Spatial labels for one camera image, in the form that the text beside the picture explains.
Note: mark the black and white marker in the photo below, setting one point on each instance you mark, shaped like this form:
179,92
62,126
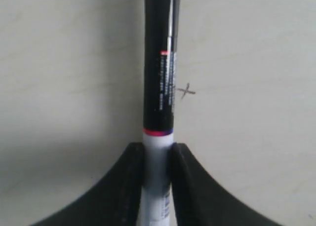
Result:
160,58

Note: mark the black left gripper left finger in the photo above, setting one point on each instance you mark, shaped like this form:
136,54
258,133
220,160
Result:
113,201

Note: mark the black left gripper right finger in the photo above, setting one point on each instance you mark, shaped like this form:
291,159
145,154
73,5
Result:
199,200

